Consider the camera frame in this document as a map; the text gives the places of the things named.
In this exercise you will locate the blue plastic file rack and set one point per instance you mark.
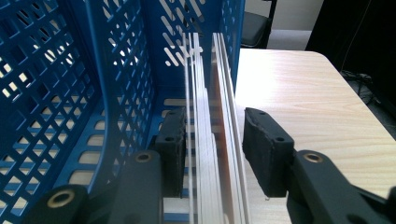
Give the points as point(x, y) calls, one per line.
point(93, 93)

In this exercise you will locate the black chair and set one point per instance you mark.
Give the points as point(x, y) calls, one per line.
point(253, 26)

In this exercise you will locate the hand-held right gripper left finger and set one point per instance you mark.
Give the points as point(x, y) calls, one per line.
point(171, 155)

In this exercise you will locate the white book with green leaf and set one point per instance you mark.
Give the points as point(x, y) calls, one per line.
point(214, 149)

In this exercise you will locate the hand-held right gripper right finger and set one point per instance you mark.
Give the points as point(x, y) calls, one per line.
point(267, 155)

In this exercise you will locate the dark curtain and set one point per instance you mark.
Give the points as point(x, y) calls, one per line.
point(358, 34)

